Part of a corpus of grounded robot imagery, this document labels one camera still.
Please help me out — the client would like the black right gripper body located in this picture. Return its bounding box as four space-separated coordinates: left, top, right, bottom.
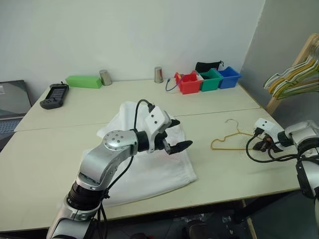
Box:
261 135 276 153

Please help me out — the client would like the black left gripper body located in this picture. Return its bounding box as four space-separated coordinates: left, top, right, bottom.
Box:
154 120 175 154

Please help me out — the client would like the white cloth garment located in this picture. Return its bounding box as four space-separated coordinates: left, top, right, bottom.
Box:
57 101 198 210

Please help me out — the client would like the yellow wire hanger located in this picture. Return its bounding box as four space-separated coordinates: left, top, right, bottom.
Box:
211 119 262 152

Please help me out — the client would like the red plastic bin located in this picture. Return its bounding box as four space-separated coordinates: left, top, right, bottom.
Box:
174 71 203 95

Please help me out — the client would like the slim metal cup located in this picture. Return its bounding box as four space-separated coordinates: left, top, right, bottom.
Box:
154 66 164 84

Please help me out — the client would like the green plastic bin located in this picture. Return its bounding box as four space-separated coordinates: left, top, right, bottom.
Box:
199 68 223 92

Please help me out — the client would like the blue plastic bin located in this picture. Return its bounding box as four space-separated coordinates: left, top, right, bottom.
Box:
218 66 242 90

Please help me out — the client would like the wooden table leg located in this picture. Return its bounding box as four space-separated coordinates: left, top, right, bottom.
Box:
240 199 258 239

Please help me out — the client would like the wide metal cup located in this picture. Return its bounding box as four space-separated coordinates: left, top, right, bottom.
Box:
99 69 112 86

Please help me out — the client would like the large dark rounded shape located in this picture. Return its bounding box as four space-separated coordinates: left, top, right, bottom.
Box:
186 219 207 239

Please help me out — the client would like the green rectangular box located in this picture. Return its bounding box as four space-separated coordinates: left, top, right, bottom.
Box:
65 75 102 89

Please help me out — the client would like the black handheld controller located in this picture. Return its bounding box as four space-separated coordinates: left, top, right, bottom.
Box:
39 81 70 110

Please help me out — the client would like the grey laptop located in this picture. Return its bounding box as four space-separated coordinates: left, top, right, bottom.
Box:
0 79 33 150

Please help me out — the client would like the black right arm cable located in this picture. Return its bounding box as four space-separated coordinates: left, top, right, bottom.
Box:
246 126 304 164

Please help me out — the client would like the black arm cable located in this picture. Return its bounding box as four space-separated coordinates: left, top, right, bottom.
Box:
96 99 157 239
246 126 304 164

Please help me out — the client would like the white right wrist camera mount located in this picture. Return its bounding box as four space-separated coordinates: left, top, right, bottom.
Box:
254 119 285 151

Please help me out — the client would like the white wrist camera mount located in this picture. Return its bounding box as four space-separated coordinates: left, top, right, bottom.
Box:
254 119 285 151
144 106 172 153

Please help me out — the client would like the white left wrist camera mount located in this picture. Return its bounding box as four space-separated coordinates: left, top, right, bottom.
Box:
144 106 172 153

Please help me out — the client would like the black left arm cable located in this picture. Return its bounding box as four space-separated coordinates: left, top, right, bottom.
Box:
96 99 157 239

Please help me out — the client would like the blue cable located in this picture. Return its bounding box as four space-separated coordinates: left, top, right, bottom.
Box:
166 78 180 92

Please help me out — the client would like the black table frame bar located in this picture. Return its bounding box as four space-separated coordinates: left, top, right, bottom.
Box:
233 191 302 224

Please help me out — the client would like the black drawstring pouch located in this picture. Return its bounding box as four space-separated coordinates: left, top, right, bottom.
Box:
195 60 224 73

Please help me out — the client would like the bundle of wire hangers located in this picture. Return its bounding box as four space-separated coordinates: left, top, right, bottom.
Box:
263 56 319 100

